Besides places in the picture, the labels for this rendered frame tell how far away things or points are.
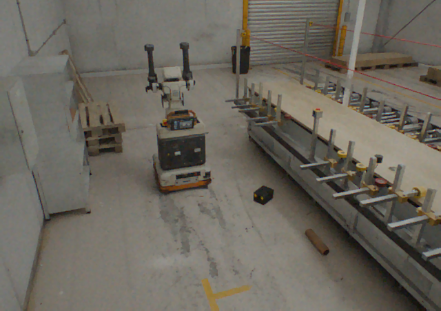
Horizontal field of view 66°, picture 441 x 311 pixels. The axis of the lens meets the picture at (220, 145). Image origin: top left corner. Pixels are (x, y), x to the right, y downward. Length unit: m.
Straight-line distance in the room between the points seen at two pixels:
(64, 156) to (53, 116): 0.43
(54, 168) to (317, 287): 2.70
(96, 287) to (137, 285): 0.34
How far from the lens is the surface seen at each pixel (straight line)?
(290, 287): 3.08
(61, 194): 3.90
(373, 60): 10.96
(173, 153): 3.92
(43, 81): 3.45
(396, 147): 3.52
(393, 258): 3.24
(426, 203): 2.47
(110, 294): 3.11
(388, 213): 2.73
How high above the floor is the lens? 2.26
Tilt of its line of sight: 26 degrees down
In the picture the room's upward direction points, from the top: straight up
